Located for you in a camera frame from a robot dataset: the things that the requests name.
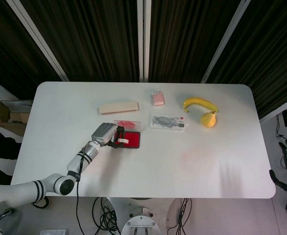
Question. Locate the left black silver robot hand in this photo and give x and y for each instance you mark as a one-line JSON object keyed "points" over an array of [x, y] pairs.
{"points": [[104, 133]]}

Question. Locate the small red stamp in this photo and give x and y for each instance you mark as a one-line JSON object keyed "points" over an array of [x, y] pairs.
{"points": [[123, 140]]}

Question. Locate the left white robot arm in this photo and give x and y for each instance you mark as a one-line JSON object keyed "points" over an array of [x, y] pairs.
{"points": [[45, 186]]}

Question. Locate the open cardboard box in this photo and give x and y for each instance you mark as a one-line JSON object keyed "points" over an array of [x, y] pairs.
{"points": [[5, 110]]}

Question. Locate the beige rectangular block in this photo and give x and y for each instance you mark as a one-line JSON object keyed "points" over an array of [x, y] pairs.
{"points": [[117, 107]]}

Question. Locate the red ink pad clear lid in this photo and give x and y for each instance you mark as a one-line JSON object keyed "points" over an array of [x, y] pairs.
{"points": [[133, 139]]}

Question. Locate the dark clothed person body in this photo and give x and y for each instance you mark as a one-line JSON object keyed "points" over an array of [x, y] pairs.
{"points": [[1, 149]]}

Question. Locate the pink white eraser block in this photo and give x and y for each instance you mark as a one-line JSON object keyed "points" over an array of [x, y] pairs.
{"points": [[157, 99]]}

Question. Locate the flat white printed package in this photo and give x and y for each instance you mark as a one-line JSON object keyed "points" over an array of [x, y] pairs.
{"points": [[168, 122]]}

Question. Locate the dark pleated curtain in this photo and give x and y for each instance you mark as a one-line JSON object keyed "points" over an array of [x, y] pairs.
{"points": [[92, 36], [187, 36], [270, 54], [8, 49]]}

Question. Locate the silver robot torso base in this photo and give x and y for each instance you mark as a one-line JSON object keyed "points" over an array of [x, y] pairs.
{"points": [[141, 224]]}

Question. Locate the black silver lever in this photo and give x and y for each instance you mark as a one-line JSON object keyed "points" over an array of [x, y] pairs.
{"points": [[4, 215]]}

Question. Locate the yellow banana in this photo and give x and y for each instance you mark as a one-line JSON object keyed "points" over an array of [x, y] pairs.
{"points": [[202, 101]]}

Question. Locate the yellow pear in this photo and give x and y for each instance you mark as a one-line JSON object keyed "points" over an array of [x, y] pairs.
{"points": [[209, 120]]}

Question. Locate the white frame post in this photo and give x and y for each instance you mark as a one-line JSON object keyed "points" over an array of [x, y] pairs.
{"points": [[225, 41], [278, 112], [144, 41], [38, 41]]}

